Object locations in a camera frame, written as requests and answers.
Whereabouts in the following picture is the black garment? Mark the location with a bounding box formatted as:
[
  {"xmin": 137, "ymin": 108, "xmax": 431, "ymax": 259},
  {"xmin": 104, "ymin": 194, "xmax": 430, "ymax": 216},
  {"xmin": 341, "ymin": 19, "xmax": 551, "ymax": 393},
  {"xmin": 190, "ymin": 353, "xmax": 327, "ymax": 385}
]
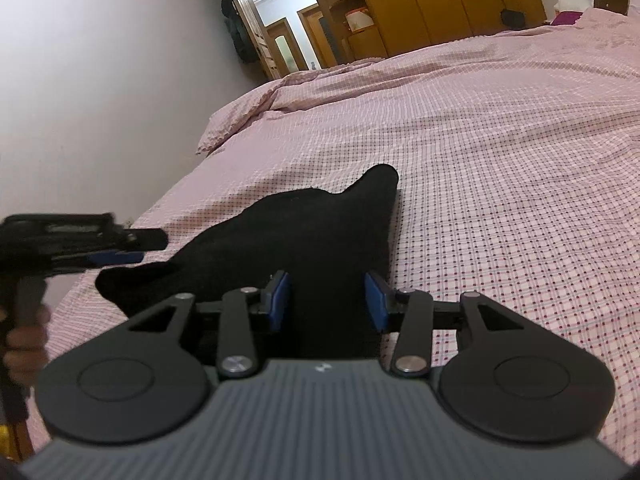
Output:
[{"xmin": 95, "ymin": 164, "xmax": 401, "ymax": 361}]

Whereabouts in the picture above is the wooden door with dark pane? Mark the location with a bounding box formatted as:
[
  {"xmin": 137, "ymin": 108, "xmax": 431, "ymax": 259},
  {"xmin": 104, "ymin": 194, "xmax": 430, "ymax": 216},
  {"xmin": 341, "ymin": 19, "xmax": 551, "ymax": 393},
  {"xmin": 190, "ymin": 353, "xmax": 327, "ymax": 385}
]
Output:
[{"xmin": 299, "ymin": 7, "xmax": 342, "ymax": 69}]

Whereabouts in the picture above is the white and red container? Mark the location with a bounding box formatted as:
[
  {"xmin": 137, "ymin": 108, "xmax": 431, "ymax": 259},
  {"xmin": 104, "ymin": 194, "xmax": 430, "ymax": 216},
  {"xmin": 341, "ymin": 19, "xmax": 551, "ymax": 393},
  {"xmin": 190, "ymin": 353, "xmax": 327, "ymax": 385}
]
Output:
[{"xmin": 345, "ymin": 7, "xmax": 374, "ymax": 34}]

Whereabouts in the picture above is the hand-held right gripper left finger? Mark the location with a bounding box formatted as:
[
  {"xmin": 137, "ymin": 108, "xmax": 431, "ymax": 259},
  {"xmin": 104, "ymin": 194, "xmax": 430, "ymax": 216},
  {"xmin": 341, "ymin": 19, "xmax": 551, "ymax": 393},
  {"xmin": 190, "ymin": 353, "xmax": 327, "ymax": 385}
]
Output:
[{"xmin": 127, "ymin": 270, "xmax": 292, "ymax": 379}]

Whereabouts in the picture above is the small black bag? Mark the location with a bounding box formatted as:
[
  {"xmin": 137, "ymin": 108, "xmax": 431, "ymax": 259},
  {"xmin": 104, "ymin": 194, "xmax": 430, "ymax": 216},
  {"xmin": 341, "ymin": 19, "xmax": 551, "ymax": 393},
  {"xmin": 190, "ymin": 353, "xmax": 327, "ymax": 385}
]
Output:
[{"xmin": 500, "ymin": 8, "xmax": 527, "ymax": 31}]

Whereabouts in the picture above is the pink checked duvet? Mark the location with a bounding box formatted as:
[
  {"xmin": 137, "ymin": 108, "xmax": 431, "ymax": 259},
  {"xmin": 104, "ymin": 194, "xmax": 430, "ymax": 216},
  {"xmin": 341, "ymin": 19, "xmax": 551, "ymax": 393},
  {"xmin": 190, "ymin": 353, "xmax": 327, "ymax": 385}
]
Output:
[{"xmin": 196, "ymin": 55, "xmax": 416, "ymax": 157}]

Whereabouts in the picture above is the person's left hand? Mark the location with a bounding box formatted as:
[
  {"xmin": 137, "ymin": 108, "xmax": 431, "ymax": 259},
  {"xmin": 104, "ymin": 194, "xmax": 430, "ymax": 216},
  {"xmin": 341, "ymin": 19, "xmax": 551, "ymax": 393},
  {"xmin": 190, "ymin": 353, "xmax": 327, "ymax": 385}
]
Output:
[{"xmin": 0, "ymin": 304, "xmax": 52, "ymax": 387}]

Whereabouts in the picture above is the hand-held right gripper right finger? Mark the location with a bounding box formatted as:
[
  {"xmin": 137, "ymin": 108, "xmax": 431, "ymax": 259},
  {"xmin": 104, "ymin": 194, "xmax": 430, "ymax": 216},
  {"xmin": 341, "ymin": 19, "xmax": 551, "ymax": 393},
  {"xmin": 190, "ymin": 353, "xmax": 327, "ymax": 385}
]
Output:
[{"xmin": 364, "ymin": 271, "xmax": 527, "ymax": 379}]

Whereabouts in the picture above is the wooden wardrobe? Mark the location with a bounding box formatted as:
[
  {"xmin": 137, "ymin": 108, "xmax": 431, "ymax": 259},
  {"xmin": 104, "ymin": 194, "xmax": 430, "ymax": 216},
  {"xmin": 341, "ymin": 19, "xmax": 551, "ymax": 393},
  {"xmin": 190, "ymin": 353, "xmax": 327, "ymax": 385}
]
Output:
[{"xmin": 190, "ymin": 0, "xmax": 549, "ymax": 68}]

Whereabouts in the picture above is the wooden door with light pane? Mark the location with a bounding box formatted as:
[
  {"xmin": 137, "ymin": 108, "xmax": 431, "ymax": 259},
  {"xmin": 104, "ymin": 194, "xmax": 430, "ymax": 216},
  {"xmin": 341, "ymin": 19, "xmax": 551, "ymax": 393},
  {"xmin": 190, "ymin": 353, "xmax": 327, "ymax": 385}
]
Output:
[{"xmin": 265, "ymin": 17, "xmax": 309, "ymax": 74}]

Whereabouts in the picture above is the pink checked bed sheet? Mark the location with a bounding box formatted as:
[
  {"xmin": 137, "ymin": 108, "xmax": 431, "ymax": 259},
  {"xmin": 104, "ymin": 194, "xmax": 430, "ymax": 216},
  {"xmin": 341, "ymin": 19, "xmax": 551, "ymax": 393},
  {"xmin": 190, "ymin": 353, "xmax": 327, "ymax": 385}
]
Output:
[{"xmin": 25, "ymin": 7, "xmax": 640, "ymax": 466}]

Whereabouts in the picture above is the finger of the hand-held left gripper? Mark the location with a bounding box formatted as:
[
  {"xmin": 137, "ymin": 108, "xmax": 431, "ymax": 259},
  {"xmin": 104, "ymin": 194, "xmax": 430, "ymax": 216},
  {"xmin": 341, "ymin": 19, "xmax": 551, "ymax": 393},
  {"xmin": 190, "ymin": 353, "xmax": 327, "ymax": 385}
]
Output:
[
  {"xmin": 117, "ymin": 228, "xmax": 169, "ymax": 252},
  {"xmin": 84, "ymin": 251, "xmax": 146, "ymax": 267}
]

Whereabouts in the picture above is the dark hanging jacket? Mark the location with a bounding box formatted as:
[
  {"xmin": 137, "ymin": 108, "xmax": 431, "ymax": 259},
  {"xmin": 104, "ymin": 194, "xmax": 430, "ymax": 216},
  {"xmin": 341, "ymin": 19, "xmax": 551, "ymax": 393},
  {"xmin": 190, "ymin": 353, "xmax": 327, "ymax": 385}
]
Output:
[{"xmin": 220, "ymin": 0, "xmax": 257, "ymax": 64}]

